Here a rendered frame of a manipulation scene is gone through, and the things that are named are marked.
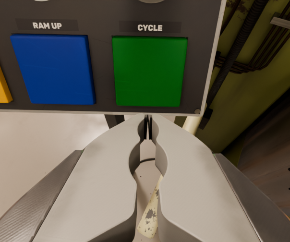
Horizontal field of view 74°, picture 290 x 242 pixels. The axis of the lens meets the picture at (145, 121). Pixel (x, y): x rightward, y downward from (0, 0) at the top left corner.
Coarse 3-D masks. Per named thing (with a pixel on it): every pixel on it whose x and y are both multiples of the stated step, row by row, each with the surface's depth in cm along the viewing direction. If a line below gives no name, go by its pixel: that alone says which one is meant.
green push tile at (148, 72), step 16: (112, 48) 19; (128, 48) 19; (144, 48) 19; (160, 48) 19; (176, 48) 19; (128, 64) 20; (144, 64) 20; (160, 64) 20; (176, 64) 20; (128, 80) 21; (144, 80) 21; (160, 80) 21; (176, 80) 21; (128, 96) 22; (144, 96) 22; (160, 96) 22; (176, 96) 22
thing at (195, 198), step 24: (168, 120) 11; (168, 144) 9; (192, 144) 9; (168, 168) 8; (192, 168) 8; (216, 168) 8; (168, 192) 7; (192, 192) 7; (216, 192) 7; (168, 216) 6; (192, 216) 6; (216, 216) 6; (240, 216) 6; (168, 240) 6; (192, 240) 6; (216, 240) 5; (240, 240) 5
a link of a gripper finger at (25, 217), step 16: (64, 160) 8; (48, 176) 7; (64, 176) 7; (32, 192) 7; (48, 192) 7; (16, 208) 6; (32, 208) 6; (48, 208) 6; (0, 224) 6; (16, 224) 6; (32, 224) 6; (0, 240) 5; (16, 240) 5; (32, 240) 5
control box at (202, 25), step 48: (0, 0) 18; (48, 0) 18; (96, 0) 18; (144, 0) 17; (192, 0) 18; (0, 48) 20; (96, 48) 20; (192, 48) 20; (96, 96) 23; (192, 96) 23
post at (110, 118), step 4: (108, 116) 53; (112, 116) 52; (116, 116) 52; (120, 116) 55; (108, 120) 55; (112, 120) 54; (116, 120) 53; (120, 120) 56; (124, 120) 60; (108, 124) 58; (112, 124) 57; (116, 124) 55
